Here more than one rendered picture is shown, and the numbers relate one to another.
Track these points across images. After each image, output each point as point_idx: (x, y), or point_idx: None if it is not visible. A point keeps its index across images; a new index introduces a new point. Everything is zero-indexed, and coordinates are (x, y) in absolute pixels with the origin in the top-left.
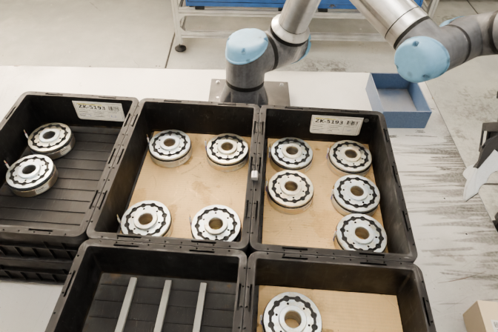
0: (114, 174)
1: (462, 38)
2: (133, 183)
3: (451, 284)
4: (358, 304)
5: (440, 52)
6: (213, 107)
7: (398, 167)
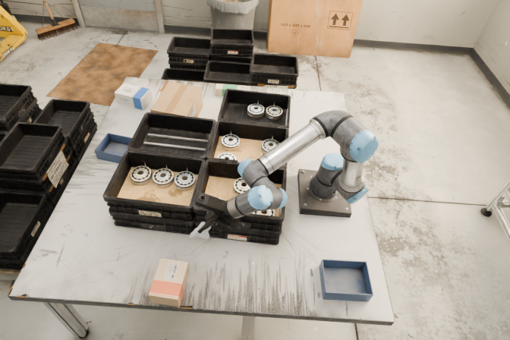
0: (243, 124)
1: (253, 178)
2: (253, 139)
3: (205, 271)
4: (189, 204)
5: (242, 167)
6: None
7: (283, 269)
